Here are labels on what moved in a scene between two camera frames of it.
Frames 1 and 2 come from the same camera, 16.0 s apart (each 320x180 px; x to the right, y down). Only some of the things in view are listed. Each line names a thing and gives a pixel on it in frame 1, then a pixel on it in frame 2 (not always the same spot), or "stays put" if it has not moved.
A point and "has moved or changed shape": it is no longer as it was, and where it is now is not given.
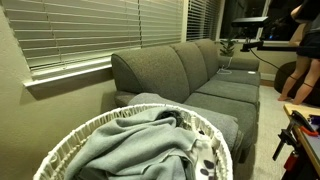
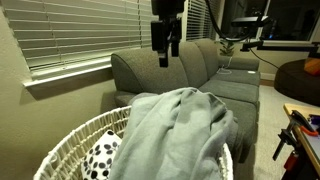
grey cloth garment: [147, 145] has moved or changed shape
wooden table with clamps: [303, 134] stays put
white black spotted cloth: [205, 151] → [98, 161]
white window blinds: [67, 33] stays put
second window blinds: [202, 19] stays put
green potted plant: [228, 47] stays put
